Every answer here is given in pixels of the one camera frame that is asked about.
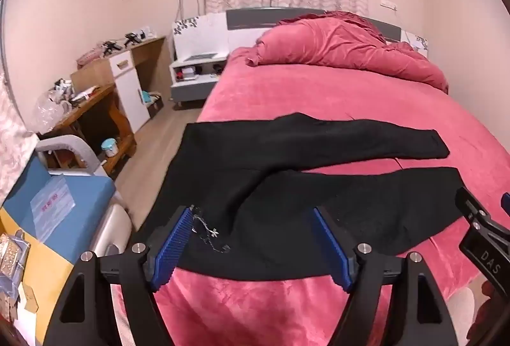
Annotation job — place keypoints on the blue chair with white frame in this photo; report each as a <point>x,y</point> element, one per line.
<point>79,206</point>

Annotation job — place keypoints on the white cloth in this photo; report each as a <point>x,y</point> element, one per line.
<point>464,314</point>

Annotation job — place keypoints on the grey and white headboard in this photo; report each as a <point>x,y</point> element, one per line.
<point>243,17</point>

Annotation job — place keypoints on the wooden desk with white cabinet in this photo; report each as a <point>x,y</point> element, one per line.
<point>127,87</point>

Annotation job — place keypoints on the teal and white cup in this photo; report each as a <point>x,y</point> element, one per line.
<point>108,148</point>

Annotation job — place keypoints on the small red item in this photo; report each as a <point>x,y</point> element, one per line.
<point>180,74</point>

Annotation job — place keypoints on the black pants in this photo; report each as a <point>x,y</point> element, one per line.
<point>279,202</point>

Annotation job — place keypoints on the white wall socket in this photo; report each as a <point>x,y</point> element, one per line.
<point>388,3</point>

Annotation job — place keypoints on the pink bag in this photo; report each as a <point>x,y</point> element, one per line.
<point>89,57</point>

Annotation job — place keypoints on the white and grey nightstand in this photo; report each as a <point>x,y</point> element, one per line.
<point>191,89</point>

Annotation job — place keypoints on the dark flat book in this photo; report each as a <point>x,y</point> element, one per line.
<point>201,56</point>

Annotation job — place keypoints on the pale printed cloth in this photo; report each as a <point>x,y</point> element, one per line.
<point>14,138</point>

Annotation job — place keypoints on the yellow board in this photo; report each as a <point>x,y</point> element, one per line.
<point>44,262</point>

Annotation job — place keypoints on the black tool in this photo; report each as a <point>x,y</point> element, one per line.
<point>110,46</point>
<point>131,39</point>

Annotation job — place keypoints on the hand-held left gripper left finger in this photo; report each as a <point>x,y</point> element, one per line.
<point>172,246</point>

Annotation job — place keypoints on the dark storage box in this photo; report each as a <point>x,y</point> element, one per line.
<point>153,107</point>

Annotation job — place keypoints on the clear plastic bag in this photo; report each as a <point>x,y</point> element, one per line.
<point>50,111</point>

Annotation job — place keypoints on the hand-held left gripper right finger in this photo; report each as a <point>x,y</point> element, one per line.
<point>332,246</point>

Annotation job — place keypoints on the patterned gift box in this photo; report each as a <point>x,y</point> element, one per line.
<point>14,258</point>

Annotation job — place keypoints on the pink duvet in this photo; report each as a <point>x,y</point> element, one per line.
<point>338,47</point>

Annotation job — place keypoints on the low wooden table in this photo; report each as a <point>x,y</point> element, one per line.
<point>99,107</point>

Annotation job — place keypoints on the bed with pink sheet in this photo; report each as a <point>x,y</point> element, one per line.
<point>303,95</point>

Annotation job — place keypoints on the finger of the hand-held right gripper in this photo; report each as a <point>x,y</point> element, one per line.
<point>476,210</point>
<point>507,204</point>

